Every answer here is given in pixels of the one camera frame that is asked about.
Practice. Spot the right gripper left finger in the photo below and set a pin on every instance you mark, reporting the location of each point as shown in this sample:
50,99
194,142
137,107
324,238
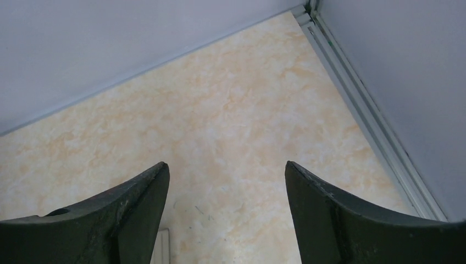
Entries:
119,225

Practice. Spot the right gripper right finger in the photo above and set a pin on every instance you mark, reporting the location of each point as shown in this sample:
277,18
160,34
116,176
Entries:
335,226

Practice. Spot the aluminium frame rail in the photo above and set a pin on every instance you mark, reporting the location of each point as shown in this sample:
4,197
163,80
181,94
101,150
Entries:
375,128

